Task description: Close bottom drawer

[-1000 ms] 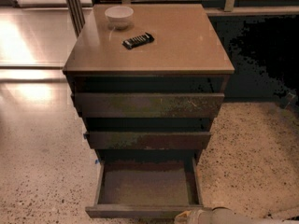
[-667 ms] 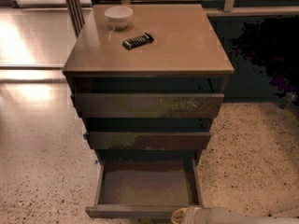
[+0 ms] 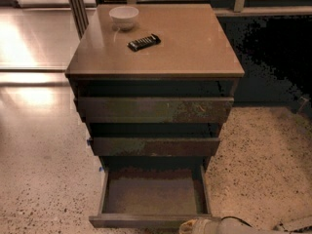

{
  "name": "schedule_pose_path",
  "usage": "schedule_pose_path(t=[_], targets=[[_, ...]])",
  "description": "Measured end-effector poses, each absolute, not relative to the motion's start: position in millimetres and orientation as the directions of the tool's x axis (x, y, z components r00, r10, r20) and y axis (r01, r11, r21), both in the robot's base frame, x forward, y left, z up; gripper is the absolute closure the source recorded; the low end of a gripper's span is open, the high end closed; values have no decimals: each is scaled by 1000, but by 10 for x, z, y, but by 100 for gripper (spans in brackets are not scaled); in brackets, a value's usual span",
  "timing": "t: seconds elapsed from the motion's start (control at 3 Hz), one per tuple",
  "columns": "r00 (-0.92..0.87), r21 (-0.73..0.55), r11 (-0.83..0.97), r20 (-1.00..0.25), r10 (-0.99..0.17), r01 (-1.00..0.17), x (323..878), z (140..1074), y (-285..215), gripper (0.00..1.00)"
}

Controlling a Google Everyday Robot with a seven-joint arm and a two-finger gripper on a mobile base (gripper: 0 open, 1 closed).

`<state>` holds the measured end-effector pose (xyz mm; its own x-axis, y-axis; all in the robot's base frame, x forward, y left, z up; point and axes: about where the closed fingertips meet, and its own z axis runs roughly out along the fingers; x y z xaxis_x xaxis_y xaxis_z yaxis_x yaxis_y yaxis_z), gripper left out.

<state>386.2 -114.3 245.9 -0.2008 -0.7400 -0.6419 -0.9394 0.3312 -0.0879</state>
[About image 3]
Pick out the white power strip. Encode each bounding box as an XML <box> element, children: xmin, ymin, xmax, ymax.
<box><xmin>274</xmin><ymin>216</ymin><xmax>312</xmax><ymax>234</ymax></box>

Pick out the drawer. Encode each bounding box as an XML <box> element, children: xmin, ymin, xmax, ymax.
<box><xmin>89</xmin><ymin>165</ymin><xmax>214</xmax><ymax>229</ymax></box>
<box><xmin>90</xmin><ymin>137</ymin><xmax>220</xmax><ymax>157</ymax></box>
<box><xmin>76</xmin><ymin>97</ymin><xmax>234</xmax><ymax>123</ymax></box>

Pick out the white bowl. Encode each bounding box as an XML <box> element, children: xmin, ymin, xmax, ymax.
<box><xmin>109</xmin><ymin>6</ymin><xmax>139</xmax><ymax>30</ymax></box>

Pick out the black cable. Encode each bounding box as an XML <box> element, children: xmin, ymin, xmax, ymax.
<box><xmin>220</xmin><ymin>215</ymin><xmax>253</xmax><ymax>228</ymax></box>

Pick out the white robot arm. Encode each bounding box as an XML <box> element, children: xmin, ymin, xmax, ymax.
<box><xmin>178</xmin><ymin>218</ymin><xmax>285</xmax><ymax>234</ymax></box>

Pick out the brown drawer cabinet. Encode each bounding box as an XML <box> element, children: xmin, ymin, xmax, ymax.
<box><xmin>65</xmin><ymin>5</ymin><xmax>244</xmax><ymax>164</ymax></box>

